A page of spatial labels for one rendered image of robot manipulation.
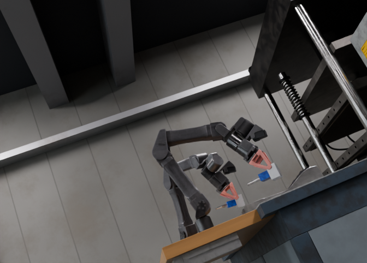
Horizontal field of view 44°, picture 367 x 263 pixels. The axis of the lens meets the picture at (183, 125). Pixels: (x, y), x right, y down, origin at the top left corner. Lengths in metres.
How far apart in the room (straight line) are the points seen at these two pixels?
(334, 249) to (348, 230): 0.07
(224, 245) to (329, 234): 0.32
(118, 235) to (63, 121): 1.24
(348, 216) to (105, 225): 3.03
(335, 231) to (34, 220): 3.28
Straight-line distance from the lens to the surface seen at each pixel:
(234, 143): 1.78
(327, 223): 1.45
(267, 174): 1.74
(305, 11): 2.62
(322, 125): 3.04
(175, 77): 4.73
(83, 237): 4.23
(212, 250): 1.46
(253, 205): 2.04
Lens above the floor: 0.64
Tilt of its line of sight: 19 degrees up
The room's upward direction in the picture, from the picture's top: 24 degrees counter-clockwise
